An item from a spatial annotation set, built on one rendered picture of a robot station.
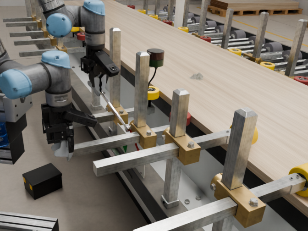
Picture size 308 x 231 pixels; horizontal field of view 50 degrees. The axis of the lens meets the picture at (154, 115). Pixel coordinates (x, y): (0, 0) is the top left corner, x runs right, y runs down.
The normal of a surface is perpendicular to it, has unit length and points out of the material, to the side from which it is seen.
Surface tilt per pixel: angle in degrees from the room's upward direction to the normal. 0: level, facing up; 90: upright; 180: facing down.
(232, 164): 90
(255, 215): 90
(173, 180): 90
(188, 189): 0
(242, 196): 0
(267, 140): 0
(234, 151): 90
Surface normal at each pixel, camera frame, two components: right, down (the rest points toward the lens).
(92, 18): 0.07, 0.47
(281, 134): 0.06, -0.89
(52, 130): 0.46, 0.44
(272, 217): -0.88, 0.17
